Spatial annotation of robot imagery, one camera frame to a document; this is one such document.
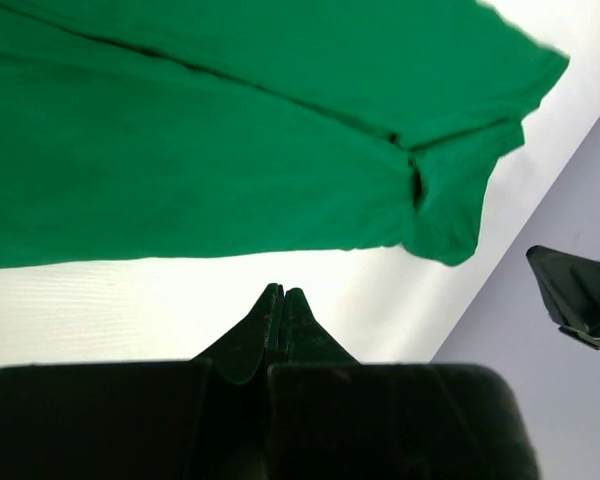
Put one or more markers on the green t shirt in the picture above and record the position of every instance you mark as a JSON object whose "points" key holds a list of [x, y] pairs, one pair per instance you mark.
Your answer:
{"points": [[204, 129]]}

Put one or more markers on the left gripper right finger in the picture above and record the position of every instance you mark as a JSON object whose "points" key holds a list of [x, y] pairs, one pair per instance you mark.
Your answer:
{"points": [[333, 418]]}

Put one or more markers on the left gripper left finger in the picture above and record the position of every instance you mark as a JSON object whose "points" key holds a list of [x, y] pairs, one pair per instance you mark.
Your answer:
{"points": [[200, 418]]}

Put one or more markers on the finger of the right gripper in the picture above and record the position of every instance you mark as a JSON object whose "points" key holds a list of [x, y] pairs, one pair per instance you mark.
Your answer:
{"points": [[570, 289]]}

